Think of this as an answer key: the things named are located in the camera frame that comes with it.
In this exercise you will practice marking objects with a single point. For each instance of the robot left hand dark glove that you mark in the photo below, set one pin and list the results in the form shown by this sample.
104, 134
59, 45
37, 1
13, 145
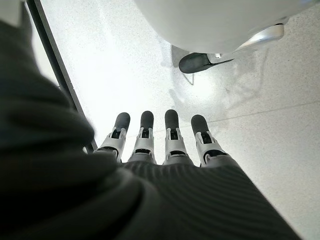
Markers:
75, 187

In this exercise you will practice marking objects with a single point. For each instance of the dark cabinet edge strip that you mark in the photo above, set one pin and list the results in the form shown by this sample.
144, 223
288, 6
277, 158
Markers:
57, 65

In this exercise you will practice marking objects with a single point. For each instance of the white base cabinet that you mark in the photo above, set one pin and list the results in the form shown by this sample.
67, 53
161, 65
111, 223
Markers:
41, 57

